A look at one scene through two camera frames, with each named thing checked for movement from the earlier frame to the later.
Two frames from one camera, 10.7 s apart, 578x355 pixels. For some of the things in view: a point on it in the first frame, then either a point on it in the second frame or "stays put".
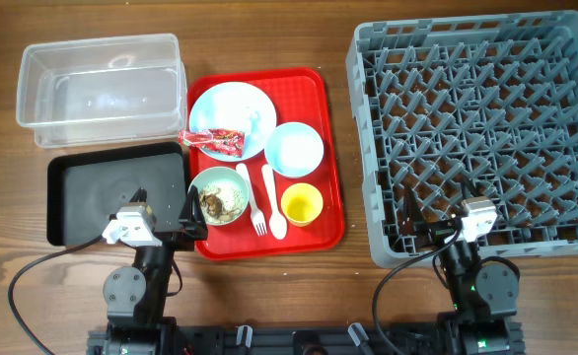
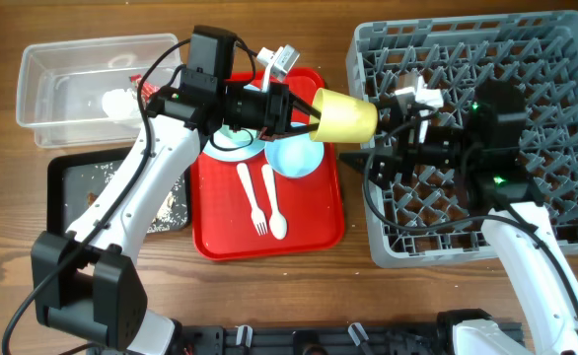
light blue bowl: x=294 y=150 stays put
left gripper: x=190 y=218 to x=278 y=118
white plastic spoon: x=278 y=225 stays put
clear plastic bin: x=102 y=90 stays put
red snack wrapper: x=222 y=141 to x=146 y=89
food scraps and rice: x=221 y=201 to x=174 y=213
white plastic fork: x=257 y=218 stays put
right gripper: x=413 y=222 to x=406 y=148
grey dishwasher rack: x=510 y=106 stays put
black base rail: x=306 y=340 stays put
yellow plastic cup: x=301 y=204 to x=343 y=119
